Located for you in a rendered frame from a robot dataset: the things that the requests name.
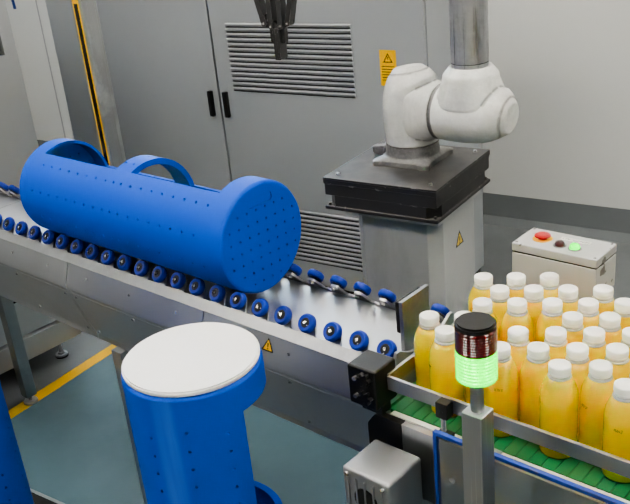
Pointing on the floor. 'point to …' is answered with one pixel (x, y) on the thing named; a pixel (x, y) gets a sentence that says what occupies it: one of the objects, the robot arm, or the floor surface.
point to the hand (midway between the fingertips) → (280, 43)
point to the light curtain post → (98, 80)
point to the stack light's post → (478, 456)
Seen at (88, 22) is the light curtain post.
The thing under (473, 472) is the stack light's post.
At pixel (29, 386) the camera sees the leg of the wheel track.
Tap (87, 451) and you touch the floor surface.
